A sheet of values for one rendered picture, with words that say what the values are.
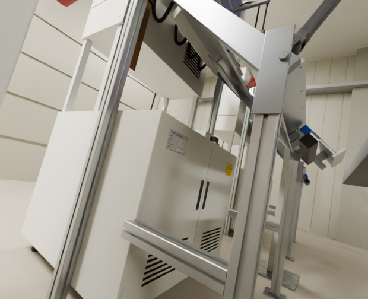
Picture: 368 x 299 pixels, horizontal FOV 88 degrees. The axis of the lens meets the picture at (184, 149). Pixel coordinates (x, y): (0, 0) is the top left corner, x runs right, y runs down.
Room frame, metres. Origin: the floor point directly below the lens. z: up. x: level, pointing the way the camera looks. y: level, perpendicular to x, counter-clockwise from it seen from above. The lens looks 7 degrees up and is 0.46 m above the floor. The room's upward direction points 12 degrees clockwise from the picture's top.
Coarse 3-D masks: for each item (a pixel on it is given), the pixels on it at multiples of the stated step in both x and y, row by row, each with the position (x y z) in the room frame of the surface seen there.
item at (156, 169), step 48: (48, 144) 0.87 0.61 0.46; (144, 144) 0.53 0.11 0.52; (192, 144) 0.67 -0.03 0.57; (48, 192) 0.80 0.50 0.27; (96, 192) 0.62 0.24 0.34; (144, 192) 0.52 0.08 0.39; (192, 192) 0.72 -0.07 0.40; (48, 240) 0.74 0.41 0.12; (96, 240) 0.59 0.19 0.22; (192, 240) 0.79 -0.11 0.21; (96, 288) 0.56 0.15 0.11; (144, 288) 0.59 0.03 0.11
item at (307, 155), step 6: (306, 138) 0.59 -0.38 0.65; (312, 138) 0.58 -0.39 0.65; (300, 144) 0.63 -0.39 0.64; (306, 144) 0.58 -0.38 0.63; (312, 144) 0.58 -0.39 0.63; (300, 150) 0.72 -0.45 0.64; (306, 150) 0.63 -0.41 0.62; (312, 150) 0.63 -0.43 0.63; (300, 156) 0.88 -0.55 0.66; (306, 156) 0.71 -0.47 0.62; (312, 156) 0.73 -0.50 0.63; (306, 162) 0.82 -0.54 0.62
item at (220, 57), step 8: (192, 24) 0.82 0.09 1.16; (200, 24) 0.69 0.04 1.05; (200, 32) 0.81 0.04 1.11; (208, 32) 0.67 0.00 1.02; (208, 40) 0.79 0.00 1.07; (216, 40) 0.67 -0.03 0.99; (208, 48) 0.94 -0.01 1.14; (216, 48) 0.78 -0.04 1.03; (224, 48) 0.68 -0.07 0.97; (216, 56) 0.94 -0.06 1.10; (224, 56) 0.77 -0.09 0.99; (216, 64) 0.85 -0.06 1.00; (224, 64) 0.91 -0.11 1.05; (232, 64) 0.77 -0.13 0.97; (224, 72) 0.84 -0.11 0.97; (232, 72) 0.90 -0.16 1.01; (232, 80) 1.10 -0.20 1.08; (240, 80) 0.88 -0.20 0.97; (232, 88) 1.05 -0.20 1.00; (240, 88) 1.07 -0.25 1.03; (248, 96) 1.05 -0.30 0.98
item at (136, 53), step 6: (150, 0) 0.77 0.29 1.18; (150, 6) 0.78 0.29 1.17; (144, 12) 0.77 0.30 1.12; (144, 18) 0.77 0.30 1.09; (144, 24) 0.78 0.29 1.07; (144, 30) 0.79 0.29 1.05; (138, 36) 0.77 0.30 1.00; (138, 42) 0.77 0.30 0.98; (138, 48) 0.78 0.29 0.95; (138, 54) 0.79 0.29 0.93; (132, 60) 0.77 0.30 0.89; (132, 66) 0.78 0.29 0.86
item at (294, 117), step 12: (300, 72) 0.37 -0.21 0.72; (288, 84) 0.39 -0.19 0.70; (300, 84) 0.41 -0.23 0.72; (288, 96) 0.43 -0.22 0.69; (300, 96) 0.46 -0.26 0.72; (288, 108) 0.49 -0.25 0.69; (300, 108) 0.52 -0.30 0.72; (288, 120) 0.56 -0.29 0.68; (300, 120) 0.60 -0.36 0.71; (288, 132) 0.64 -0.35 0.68
